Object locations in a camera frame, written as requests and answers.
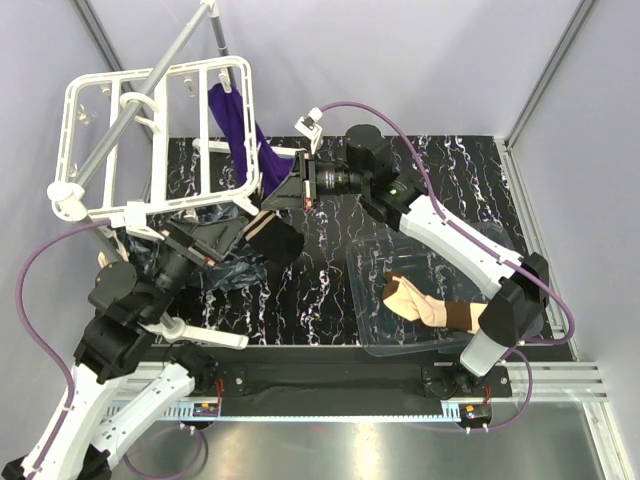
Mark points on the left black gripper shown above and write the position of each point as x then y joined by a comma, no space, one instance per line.
205,240

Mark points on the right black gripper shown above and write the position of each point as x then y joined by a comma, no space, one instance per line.
299,189

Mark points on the white plastic clip hanger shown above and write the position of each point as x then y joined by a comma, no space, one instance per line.
90,192

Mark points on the brown striped sock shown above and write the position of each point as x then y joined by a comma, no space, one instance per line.
463,316

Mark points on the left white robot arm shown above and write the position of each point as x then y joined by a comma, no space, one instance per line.
80,442

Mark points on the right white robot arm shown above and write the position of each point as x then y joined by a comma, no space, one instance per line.
514,285

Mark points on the dark leaf patterned cloth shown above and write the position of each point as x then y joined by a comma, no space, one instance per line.
242,268

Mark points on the black marbled mat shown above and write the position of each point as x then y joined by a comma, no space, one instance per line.
310,302

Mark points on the cream sock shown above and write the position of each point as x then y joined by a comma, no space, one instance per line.
404,299

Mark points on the clear plastic bin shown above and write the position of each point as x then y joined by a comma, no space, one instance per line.
382,333

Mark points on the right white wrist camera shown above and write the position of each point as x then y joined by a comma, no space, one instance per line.
309,126

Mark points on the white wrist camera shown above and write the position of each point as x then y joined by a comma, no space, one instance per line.
309,126
133,218

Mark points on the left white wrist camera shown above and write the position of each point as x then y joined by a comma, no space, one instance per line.
133,218

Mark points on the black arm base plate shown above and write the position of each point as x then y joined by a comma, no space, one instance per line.
286,383

